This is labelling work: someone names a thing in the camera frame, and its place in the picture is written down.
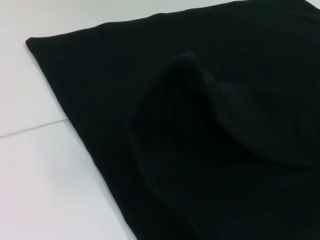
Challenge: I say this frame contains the black t-shirt with white print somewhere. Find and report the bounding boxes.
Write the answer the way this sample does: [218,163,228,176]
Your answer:
[24,0,320,240]

